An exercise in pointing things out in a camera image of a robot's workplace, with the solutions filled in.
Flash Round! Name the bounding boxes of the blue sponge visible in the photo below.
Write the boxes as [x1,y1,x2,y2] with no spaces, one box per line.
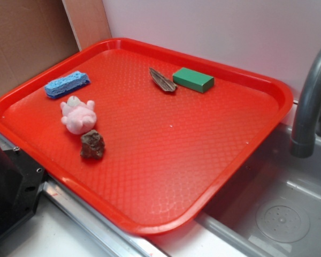
[44,71,90,99]

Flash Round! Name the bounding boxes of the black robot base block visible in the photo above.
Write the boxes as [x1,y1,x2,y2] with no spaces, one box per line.
[0,147,47,240]

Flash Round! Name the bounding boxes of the red plastic tray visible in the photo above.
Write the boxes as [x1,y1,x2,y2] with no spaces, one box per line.
[0,39,293,236]

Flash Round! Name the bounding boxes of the brown wood bark piece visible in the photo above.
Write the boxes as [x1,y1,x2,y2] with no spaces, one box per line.
[149,67,177,93]

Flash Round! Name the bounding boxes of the green rectangular block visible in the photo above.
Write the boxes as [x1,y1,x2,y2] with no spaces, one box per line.
[172,67,215,93]

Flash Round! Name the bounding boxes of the brown rock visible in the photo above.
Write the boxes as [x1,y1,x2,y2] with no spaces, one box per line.
[80,130,105,160]

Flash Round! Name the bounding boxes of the pink plush toy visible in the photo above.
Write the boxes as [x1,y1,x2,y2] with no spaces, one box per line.
[60,96,97,135]

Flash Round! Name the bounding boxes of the grey plastic sink basin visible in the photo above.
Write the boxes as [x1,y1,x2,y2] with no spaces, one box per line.
[149,112,321,256]

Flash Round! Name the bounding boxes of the grey toy faucet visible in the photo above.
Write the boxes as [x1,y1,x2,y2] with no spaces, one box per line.
[289,50,321,158]

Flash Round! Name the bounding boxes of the brown cardboard panel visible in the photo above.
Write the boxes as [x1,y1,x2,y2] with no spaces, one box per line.
[0,1,111,96]

